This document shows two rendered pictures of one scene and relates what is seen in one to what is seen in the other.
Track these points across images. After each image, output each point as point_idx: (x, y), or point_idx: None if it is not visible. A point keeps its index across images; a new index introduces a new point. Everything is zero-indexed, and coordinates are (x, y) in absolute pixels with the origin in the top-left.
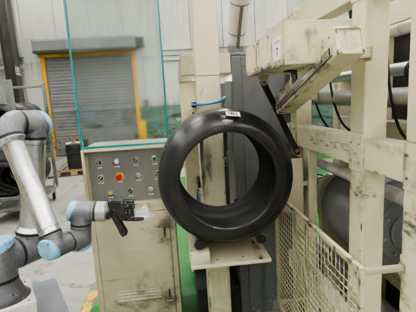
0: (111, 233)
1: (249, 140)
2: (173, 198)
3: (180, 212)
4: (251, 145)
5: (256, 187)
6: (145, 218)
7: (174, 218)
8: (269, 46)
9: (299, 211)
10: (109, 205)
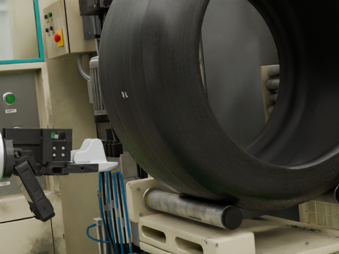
0: None
1: (211, 49)
2: (184, 97)
3: (201, 131)
4: (217, 60)
5: (283, 112)
6: (101, 166)
7: (182, 152)
8: None
9: None
10: (12, 136)
